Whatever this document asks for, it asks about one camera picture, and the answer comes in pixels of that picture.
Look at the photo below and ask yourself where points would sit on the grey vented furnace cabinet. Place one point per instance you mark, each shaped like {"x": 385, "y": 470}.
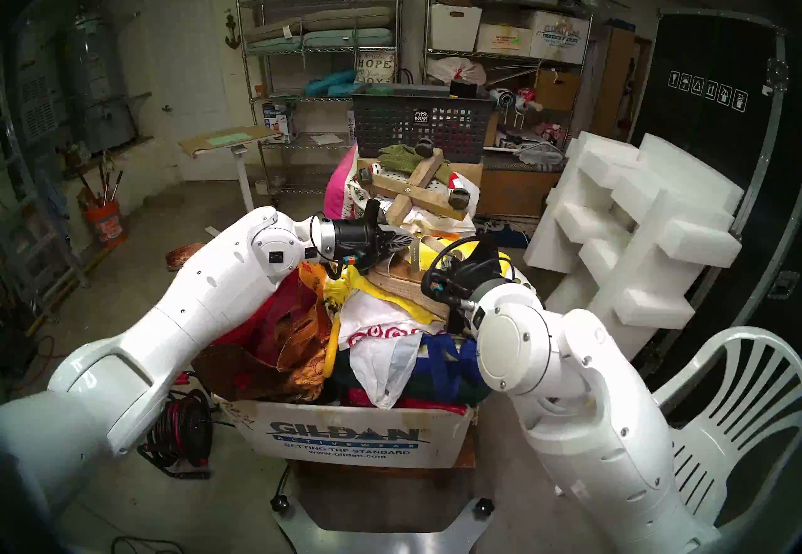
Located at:
{"x": 37, "y": 102}

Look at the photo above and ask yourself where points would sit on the brown cardboard box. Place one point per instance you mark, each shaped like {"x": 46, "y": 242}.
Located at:
{"x": 557, "y": 89}

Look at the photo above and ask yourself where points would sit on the red fabric bag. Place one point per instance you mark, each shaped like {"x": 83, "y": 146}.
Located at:
{"x": 282, "y": 315}

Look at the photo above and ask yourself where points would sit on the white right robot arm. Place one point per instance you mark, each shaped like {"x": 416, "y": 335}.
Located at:
{"x": 595, "y": 402}

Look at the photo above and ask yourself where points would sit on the wooden cross caster dolly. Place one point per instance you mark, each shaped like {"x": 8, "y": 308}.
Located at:
{"x": 407, "y": 189}

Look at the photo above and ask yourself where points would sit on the grey aluminium ladder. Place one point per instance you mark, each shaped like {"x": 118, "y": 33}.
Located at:
{"x": 19, "y": 227}

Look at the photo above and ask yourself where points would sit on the black base knob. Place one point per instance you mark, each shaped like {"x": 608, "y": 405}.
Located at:
{"x": 483, "y": 506}
{"x": 280, "y": 503}

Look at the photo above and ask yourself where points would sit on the HOPE printed pillow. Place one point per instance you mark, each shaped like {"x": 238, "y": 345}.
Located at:
{"x": 374, "y": 67}

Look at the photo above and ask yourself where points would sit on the pink flower bunch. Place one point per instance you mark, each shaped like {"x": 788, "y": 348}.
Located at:
{"x": 551, "y": 132}

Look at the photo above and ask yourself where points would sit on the white storage box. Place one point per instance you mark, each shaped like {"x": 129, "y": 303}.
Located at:
{"x": 454, "y": 30}

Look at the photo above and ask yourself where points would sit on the light green paper sheet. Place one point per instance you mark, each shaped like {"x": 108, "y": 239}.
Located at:
{"x": 229, "y": 137}

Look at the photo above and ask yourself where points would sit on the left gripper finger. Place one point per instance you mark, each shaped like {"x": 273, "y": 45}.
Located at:
{"x": 401, "y": 252}
{"x": 404, "y": 239}

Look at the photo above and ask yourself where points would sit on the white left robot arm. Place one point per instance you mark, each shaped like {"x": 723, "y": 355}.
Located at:
{"x": 163, "y": 333}

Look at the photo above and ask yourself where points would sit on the white door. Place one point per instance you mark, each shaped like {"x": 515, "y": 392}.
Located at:
{"x": 188, "y": 70}

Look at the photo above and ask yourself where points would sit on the small black box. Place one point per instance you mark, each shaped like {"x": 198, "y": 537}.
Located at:
{"x": 465, "y": 89}

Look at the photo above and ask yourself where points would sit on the white overbed table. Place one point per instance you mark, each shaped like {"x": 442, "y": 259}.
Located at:
{"x": 194, "y": 147}

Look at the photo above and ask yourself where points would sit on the teal seat cushion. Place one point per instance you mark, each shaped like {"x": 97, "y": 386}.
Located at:
{"x": 348, "y": 38}

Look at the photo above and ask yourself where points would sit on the orange bucket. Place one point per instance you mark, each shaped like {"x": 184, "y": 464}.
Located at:
{"x": 108, "y": 227}

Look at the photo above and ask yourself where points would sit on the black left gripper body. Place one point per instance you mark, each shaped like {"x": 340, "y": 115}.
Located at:
{"x": 360, "y": 236}

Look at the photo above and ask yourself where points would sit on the black flight case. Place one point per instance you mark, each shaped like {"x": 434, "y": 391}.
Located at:
{"x": 708, "y": 58}

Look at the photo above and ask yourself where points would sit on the red cloth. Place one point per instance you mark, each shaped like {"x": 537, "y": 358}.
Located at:
{"x": 426, "y": 403}

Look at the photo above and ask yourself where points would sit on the white cloth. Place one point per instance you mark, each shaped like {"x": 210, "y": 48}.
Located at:
{"x": 432, "y": 217}

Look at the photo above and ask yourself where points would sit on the white perforated tray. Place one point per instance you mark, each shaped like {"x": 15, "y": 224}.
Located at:
{"x": 438, "y": 188}

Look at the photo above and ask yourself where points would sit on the dark plastic laundry basket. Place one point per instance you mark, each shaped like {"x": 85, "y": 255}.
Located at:
{"x": 388, "y": 120}

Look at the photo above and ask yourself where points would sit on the brown wooden cabinet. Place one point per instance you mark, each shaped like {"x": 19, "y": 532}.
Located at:
{"x": 514, "y": 189}

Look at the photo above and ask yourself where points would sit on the pink pillow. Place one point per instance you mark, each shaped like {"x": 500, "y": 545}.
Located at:
{"x": 338, "y": 196}

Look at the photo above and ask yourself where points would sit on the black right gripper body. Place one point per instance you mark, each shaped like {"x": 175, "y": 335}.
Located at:
{"x": 467, "y": 283}

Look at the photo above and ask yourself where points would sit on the green knit glove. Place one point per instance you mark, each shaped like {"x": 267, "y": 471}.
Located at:
{"x": 398, "y": 155}

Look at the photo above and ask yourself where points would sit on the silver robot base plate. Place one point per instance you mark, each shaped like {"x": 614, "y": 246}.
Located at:
{"x": 376, "y": 534}

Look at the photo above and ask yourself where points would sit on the blue white product box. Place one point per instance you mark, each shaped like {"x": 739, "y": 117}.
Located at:
{"x": 280, "y": 122}

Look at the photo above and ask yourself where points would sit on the beige seat cushion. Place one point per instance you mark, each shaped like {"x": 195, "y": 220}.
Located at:
{"x": 344, "y": 17}

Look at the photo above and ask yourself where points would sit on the yellow cloth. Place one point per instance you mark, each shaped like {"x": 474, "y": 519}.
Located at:
{"x": 432, "y": 258}

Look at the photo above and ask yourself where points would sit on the brown anchor wall decoration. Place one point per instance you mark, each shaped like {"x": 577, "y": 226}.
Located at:
{"x": 232, "y": 39}

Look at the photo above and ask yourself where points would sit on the white box orange label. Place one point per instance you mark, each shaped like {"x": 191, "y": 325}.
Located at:
{"x": 501, "y": 39}

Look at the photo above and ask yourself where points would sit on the white foam packing block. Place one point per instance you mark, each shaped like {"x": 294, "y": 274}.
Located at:
{"x": 664, "y": 214}

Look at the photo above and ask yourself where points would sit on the white plastic bag red print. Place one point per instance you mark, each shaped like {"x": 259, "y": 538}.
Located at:
{"x": 382, "y": 358}

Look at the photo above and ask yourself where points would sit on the Gildan printed cardboard box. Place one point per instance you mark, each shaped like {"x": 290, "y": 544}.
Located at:
{"x": 351, "y": 434}
{"x": 557, "y": 36}

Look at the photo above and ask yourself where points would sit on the grey water heater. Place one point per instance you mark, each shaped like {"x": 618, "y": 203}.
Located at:
{"x": 94, "y": 77}

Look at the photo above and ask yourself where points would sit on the blue patterned rug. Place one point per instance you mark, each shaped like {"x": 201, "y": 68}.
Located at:
{"x": 501, "y": 233}

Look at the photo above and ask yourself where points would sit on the tan espadrille wedge sandal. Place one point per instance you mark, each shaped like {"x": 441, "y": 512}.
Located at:
{"x": 407, "y": 283}

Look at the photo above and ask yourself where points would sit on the brown wooden door panel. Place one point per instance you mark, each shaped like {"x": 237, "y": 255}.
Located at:
{"x": 617, "y": 77}

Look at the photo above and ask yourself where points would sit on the teal folded cushion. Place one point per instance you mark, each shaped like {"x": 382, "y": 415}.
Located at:
{"x": 332, "y": 84}

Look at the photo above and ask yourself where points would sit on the white plastic chair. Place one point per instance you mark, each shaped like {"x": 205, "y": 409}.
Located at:
{"x": 727, "y": 434}

